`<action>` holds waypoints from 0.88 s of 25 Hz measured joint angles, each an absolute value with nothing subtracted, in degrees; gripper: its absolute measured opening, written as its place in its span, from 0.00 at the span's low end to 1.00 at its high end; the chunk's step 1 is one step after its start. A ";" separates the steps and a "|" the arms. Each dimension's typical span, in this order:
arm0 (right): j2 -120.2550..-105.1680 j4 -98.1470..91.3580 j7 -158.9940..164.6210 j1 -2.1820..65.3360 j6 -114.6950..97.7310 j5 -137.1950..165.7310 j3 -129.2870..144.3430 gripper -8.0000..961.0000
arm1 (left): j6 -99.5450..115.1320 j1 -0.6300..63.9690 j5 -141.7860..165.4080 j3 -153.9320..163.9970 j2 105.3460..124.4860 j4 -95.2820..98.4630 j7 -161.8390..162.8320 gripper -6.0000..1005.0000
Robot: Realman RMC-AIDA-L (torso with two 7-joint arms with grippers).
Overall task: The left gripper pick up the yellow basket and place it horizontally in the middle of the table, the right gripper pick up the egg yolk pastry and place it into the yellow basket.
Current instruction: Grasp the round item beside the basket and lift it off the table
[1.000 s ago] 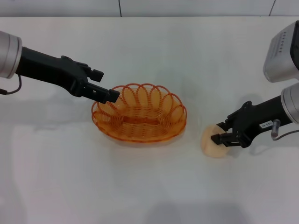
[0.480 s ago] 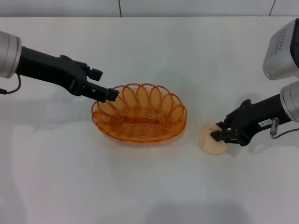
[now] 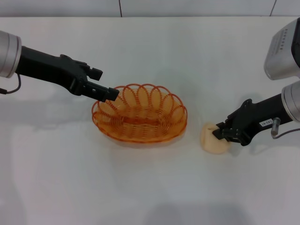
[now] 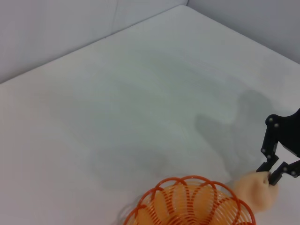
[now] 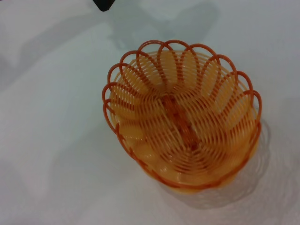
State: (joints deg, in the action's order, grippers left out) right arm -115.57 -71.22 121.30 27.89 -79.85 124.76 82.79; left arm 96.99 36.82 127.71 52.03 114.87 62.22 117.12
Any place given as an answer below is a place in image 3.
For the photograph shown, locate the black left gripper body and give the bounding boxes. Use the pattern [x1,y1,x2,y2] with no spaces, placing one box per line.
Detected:
[16,45,89,97]

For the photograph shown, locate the pale beige bun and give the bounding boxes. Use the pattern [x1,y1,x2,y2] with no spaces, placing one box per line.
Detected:
[200,122,232,156]

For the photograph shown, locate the right arm cable with plug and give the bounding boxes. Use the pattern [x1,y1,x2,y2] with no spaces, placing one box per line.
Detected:
[270,117,300,139]

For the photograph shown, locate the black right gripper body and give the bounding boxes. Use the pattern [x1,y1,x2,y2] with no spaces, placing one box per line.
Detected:
[225,93,294,147]

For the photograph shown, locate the orange wire basket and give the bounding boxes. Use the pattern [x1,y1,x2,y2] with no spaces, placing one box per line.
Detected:
[91,83,188,144]

